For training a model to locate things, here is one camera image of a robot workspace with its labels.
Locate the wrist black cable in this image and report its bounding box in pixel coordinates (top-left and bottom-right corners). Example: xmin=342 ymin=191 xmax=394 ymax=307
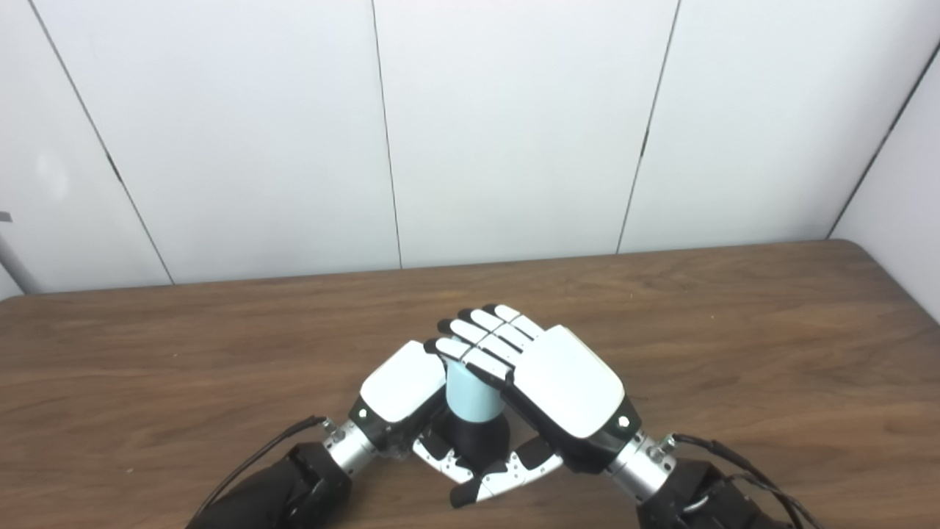
xmin=657 ymin=433 xmax=823 ymax=529
xmin=192 ymin=415 xmax=333 ymax=515

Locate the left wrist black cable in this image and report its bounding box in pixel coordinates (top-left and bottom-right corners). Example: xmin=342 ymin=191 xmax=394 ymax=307
xmin=192 ymin=415 xmax=333 ymax=515

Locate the black nozzle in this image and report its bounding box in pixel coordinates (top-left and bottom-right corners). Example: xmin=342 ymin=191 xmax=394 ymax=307
xmin=430 ymin=411 xmax=511 ymax=471

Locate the light blue cylinder cup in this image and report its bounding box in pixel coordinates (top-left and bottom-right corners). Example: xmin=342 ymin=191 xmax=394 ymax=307
xmin=444 ymin=359 xmax=505 ymax=425

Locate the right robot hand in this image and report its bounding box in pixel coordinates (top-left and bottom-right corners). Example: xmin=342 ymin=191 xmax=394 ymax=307
xmin=424 ymin=303 xmax=643 ymax=508

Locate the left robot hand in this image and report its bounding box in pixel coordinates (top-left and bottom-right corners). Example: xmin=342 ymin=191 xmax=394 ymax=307
xmin=347 ymin=340 xmax=478 ymax=486

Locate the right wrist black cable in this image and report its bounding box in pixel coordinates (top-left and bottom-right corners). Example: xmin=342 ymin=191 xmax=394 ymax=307
xmin=657 ymin=433 xmax=823 ymax=529

